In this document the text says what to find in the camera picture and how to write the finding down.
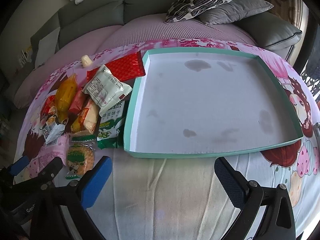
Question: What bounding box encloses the round green cookie packet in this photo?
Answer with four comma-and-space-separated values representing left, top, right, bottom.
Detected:
66, 135, 96, 180

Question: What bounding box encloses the green mung bean biscuit pack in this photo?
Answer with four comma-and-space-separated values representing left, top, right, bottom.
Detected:
97, 101, 125, 149

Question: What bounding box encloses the orange cream cracker packet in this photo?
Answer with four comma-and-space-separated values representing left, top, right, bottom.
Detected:
71, 99, 100, 135

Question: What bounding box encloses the orange bread packet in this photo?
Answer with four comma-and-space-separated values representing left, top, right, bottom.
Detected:
55, 74, 78, 122

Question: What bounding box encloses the small red box snack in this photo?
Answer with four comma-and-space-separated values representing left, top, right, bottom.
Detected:
68, 87, 87, 115

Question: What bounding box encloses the white printed snack packet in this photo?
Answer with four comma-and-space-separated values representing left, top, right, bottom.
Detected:
82, 65, 132, 111

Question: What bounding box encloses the large red patterned snack pack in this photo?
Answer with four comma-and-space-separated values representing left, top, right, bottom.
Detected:
86, 51, 145, 82

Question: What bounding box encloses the small cream jelly cup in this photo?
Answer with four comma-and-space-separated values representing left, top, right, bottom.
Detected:
81, 55, 93, 68

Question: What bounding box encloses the pink snack packet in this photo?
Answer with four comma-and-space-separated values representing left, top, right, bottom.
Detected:
37, 134, 69, 170

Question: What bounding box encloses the green white cracker packet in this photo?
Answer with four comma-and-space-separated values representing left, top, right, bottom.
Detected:
42, 106, 69, 145

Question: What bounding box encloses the red nice kiss packet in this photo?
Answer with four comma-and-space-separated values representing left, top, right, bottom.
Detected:
40, 95, 57, 120

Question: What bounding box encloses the teal shallow cardboard tray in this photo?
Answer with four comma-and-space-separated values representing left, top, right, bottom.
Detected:
124, 47, 303, 159

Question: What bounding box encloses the pale pillow on sofa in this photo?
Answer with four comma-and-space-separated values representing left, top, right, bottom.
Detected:
34, 27, 60, 69

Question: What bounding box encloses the grey cushion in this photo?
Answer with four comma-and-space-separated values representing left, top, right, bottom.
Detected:
197, 0, 273, 25

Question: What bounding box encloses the grey sofa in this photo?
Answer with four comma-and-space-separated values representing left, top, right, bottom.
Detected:
30, 0, 303, 53

